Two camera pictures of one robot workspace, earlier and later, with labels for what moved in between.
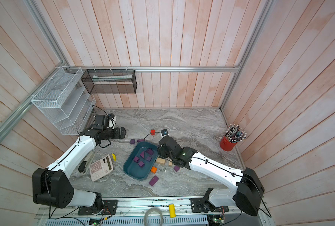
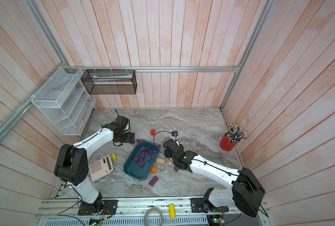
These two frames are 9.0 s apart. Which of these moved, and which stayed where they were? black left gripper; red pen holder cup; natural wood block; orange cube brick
Moved: black left gripper
Stayed: orange cube brick; red pen holder cup; natural wood block
